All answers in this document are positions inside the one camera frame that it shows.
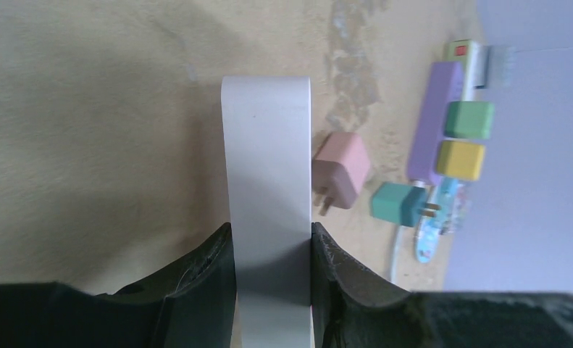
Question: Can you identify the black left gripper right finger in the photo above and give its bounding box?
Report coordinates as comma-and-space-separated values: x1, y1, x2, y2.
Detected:
311, 223, 573, 347

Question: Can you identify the white power strip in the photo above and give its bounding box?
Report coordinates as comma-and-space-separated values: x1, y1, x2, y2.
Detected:
221, 76, 312, 347

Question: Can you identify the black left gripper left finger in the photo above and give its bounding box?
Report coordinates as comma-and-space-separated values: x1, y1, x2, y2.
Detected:
0, 223, 236, 347

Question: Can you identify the yellow charger plug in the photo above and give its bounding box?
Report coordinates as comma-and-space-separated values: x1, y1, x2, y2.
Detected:
436, 140, 486, 181

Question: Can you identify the dark blue charger plug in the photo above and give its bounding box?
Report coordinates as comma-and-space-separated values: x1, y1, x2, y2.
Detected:
370, 182, 441, 228

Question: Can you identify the green charger plug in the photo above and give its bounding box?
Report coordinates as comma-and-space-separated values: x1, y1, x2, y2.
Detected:
444, 101, 495, 140

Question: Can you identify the purple power strip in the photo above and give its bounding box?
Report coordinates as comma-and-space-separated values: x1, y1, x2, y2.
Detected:
406, 61, 464, 186

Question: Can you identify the blue white oval toy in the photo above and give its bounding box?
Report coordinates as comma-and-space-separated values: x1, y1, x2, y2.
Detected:
415, 178, 471, 263

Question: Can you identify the small white green box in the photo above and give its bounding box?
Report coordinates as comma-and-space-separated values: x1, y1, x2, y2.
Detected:
444, 39, 488, 101

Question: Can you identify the pink charger plug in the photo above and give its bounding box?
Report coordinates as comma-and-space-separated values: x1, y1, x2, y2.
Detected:
311, 131, 371, 216

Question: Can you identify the round blue white jar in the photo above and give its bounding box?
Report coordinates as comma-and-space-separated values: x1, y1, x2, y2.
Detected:
486, 45, 516, 88

